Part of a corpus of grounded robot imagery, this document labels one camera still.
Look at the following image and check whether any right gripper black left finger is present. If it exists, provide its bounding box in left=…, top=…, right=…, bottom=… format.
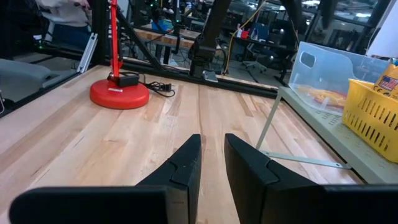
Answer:
left=9, top=134, right=202, bottom=224

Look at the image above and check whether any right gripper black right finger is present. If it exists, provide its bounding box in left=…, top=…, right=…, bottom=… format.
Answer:
left=224, top=133, right=398, bottom=224

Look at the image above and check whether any yellow plastic basket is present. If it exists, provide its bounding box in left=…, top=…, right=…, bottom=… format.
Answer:
left=341, top=78, right=398, bottom=164

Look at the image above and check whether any clear plastic bin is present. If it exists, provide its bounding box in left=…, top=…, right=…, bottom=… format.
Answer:
left=288, top=40, right=390, bottom=117

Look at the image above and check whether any large Crayola crayon box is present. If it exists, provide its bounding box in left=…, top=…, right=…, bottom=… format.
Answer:
left=373, top=57, right=398, bottom=101

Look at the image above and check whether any red desk lamp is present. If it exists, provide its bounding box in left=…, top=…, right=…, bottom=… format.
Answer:
left=89, top=0, right=151, bottom=111

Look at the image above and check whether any grey office chair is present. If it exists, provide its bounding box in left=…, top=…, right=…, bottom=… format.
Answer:
left=241, top=42, right=275, bottom=75

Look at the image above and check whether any green perforated metal shelf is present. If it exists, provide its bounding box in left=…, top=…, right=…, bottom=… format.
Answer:
left=255, top=86, right=398, bottom=185

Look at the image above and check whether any silver aluminium bar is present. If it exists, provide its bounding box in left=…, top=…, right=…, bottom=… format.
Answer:
left=76, top=32, right=99, bottom=75

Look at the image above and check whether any grey chair seat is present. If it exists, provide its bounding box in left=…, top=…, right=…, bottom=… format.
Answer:
left=0, top=58, right=53, bottom=81

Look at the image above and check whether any background wooden table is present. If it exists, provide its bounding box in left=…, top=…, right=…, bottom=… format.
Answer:
left=133, top=27, right=200, bottom=65

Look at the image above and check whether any blue white-armed chair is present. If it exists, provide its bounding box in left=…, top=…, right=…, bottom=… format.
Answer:
left=41, top=11, right=68, bottom=44

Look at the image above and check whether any black background robot rig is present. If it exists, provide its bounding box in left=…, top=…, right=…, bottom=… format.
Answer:
left=0, top=0, right=44, bottom=60

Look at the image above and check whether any black lamp power cord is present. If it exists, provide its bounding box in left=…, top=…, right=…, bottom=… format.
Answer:
left=107, top=72, right=177, bottom=99

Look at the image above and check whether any orange hanging cable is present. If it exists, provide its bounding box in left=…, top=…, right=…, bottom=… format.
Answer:
left=290, top=17, right=300, bottom=44
left=221, top=0, right=267, bottom=76

